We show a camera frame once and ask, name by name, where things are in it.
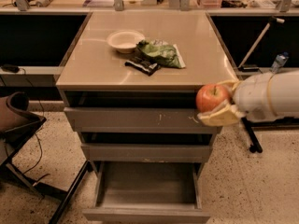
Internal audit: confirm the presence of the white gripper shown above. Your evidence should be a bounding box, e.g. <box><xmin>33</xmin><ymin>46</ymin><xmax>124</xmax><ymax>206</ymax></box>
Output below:
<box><xmin>197</xmin><ymin>73</ymin><xmax>277</xmax><ymax>127</ymax></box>

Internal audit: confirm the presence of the red apple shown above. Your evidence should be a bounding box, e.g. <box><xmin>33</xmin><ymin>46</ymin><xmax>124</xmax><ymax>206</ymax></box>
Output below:
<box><xmin>195</xmin><ymin>84</ymin><xmax>231</xmax><ymax>113</ymax></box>

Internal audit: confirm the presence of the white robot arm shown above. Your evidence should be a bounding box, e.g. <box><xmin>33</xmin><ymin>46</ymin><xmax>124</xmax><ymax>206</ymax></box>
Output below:
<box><xmin>195</xmin><ymin>71</ymin><xmax>299</xmax><ymax>126</ymax></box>

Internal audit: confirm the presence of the grey drawer cabinet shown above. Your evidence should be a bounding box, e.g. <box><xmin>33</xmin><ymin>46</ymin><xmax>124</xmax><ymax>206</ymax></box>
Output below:
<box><xmin>53</xmin><ymin>9</ymin><xmax>244</xmax><ymax>110</ymax></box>

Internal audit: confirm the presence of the grey bottom drawer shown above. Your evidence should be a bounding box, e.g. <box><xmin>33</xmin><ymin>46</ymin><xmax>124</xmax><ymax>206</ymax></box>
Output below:
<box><xmin>83</xmin><ymin>161</ymin><xmax>210</xmax><ymax>224</ymax></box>

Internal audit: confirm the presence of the grey drawer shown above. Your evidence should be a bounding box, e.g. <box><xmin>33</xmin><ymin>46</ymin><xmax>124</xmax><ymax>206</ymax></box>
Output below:
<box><xmin>64</xmin><ymin>107</ymin><xmax>222</xmax><ymax>134</ymax></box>
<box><xmin>83</xmin><ymin>161</ymin><xmax>210</xmax><ymax>224</ymax></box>
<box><xmin>81</xmin><ymin>143</ymin><xmax>212</xmax><ymax>163</ymax></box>

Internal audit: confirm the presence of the grey top drawer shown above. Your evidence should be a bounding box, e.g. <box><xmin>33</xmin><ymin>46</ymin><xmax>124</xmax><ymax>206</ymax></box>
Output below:
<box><xmin>64</xmin><ymin>107</ymin><xmax>222</xmax><ymax>134</ymax></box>

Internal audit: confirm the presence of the grey middle drawer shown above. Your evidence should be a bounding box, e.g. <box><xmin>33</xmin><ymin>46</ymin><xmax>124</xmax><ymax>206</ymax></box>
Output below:
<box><xmin>81</xmin><ymin>143</ymin><xmax>212</xmax><ymax>163</ymax></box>

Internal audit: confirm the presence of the white stick with black base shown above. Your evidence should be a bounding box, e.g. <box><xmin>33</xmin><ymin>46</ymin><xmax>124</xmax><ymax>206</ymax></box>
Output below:
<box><xmin>237</xmin><ymin>17</ymin><xmax>285</xmax><ymax>70</ymax></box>

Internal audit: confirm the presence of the black metal stand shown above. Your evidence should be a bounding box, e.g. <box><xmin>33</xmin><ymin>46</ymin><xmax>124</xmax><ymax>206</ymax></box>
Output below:
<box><xmin>241</xmin><ymin>118</ymin><xmax>299</xmax><ymax>153</ymax></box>

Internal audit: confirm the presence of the plastic water bottle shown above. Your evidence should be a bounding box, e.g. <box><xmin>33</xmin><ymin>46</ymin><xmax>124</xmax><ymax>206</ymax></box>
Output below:
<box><xmin>270</xmin><ymin>52</ymin><xmax>289</xmax><ymax>74</ymax></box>

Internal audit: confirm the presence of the green chip bag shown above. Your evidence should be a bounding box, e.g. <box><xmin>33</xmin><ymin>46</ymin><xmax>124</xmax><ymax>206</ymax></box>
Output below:
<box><xmin>136</xmin><ymin>40</ymin><xmax>186</xmax><ymax>69</ymax></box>

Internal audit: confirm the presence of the black snack wrapper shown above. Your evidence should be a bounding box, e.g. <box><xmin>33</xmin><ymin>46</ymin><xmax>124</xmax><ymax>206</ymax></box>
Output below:
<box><xmin>124</xmin><ymin>57</ymin><xmax>160</xmax><ymax>77</ymax></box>

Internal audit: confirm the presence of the white paper bowl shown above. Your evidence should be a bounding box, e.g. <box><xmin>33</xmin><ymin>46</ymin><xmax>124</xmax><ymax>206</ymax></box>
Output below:
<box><xmin>107</xmin><ymin>30</ymin><xmax>145</xmax><ymax>54</ymax></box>

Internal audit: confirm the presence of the brown office chair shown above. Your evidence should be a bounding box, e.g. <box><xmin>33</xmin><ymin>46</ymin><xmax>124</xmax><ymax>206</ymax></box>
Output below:
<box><xmin>0</xmin><ymin>91</ymin><xmax>90</xmax><ymax>224</ymax></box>

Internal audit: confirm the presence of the black device on ledge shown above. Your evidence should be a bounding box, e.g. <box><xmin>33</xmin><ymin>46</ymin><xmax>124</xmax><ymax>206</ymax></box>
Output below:
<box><xmin>0</xmin><ymin>64</ymin><xmax>20</xmax><ymax>73</ymax></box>

